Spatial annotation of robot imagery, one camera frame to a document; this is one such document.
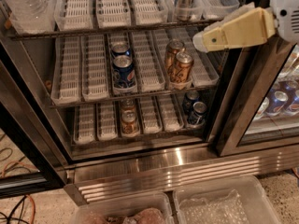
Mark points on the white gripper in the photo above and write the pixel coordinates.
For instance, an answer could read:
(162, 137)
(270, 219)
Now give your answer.
(287, 13)

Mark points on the silver 7up can top shelf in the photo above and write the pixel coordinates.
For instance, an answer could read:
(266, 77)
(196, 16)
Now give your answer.
(183, 9)

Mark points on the pepsi can behind glass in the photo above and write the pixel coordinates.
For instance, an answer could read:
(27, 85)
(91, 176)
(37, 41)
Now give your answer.
(277, 100)
(292, 89)

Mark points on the gold can front middle shelf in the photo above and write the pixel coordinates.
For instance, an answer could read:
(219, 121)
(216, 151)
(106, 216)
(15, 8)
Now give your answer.
(182, 67)

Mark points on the gold can shelf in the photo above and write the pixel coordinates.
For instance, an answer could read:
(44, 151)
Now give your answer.
(182, 67)
(173, 47)
(128, 105)
(129, 122)

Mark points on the gold can rear middle shelf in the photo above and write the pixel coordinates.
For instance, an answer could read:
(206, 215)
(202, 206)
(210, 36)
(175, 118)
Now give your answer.
(173, 47)

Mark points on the closed glass fridge door right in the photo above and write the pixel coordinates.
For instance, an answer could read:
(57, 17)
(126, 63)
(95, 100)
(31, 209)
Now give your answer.
(242, 132)

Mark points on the blue can rear bottom shelf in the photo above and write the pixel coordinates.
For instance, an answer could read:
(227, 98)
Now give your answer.
(190, 98)

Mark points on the blue can shelf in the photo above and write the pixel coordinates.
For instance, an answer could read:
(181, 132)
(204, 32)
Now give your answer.
(190, 98)
(197, 113)

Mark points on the blue can front bottom shelf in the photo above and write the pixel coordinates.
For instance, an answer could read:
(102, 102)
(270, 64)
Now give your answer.
(197, 113)

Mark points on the blue Pepsi can rear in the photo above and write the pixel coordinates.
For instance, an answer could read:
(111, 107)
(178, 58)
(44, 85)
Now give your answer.
(119, 49)

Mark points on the blue pepsi can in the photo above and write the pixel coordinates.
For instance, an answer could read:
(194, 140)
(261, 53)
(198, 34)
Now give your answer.
(123, 72)
(119, 49)

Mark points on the blue Pepsi can front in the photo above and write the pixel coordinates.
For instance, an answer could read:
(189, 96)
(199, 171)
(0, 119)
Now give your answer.
(123, 72)

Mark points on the gold can rear bottom shelf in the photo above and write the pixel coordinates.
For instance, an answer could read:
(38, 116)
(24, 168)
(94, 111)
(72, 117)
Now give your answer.
(128, 105)

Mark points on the gold can front bottom shelf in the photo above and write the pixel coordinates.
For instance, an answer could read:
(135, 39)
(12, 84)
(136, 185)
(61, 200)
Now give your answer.
(129, 122)

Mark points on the steel fridge bottom grille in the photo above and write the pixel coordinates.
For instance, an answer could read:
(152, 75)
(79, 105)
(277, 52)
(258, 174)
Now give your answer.
(165, 170)

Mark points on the open fridge door left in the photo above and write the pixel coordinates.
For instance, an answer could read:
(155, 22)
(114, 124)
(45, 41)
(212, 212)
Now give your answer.
(22, 125)

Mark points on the clear plastic bin right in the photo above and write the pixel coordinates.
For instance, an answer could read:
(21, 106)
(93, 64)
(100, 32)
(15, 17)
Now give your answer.
(234, 200)

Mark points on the clear plastic bin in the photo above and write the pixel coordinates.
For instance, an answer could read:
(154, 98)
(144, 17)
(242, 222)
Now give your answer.
(117, 209)
(234, 200)

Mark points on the clear plastic bin left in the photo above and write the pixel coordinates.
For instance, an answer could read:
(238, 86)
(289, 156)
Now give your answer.
(117, 209)

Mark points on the bottom wire shelf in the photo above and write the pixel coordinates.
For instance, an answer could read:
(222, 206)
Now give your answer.
(146, 141)

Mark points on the wire shelf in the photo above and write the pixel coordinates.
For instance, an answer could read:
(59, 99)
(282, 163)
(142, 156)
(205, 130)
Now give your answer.
(103, 31)
(146, 141)
(132, 96)

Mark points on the middle wire shelf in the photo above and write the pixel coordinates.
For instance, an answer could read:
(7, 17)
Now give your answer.
(132, 96)

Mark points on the top wire shelf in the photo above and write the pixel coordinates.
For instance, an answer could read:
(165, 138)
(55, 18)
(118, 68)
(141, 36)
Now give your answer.
(103, 31)

